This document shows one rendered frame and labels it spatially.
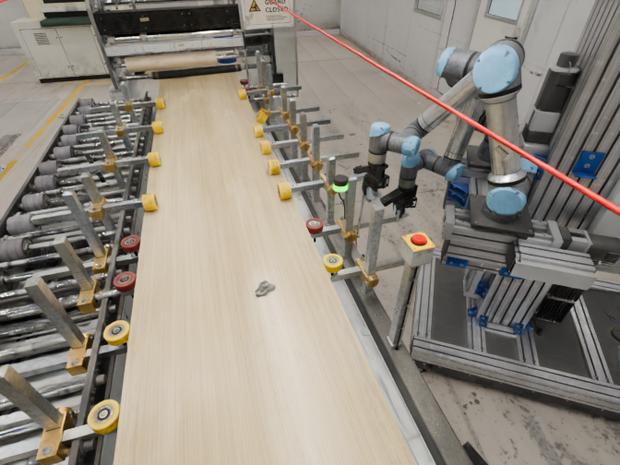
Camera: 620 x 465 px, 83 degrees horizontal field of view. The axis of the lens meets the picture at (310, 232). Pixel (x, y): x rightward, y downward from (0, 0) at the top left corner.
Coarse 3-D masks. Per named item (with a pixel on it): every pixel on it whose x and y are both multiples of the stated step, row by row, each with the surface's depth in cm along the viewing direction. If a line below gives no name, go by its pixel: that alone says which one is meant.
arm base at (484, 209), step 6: (486, 204) 138; (486, 210) 138; (522, 210) 135; (486, 216) 138; (492, 216) 136; (498, 216) 135; (504, 216) 134; (510, 216) 133; (516, 216) 136; (504, 222) 135; (510, 222) 135
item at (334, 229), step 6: (384, 216) 169; (390, 216) 169; (396, 216) 169; (354, 222) 166; (366, 222) 166; (384, 222) 169; (324, 228) 163; (330, 228) 163; (336, 228) 163; (354, 228) 166; (360, 228) 167; (312, 234) 160; (318, 234) 161; (324, 234) 163; (330, 234) 164
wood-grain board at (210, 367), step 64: (192, 128) 243; (192, 192) 181; (256, 192) 180; (192, 256) 144; (256, 256) 143; (192, 320) 119; (256, 320) 119; (320, 320) 119; (128, 384) 102; (192, 384) 102; (256, 384) 102; (320, 384) 102; (128, 448) 89; (192, 448) 89; (256, 448) 89; (320, 448) 89; (384, 448) 88
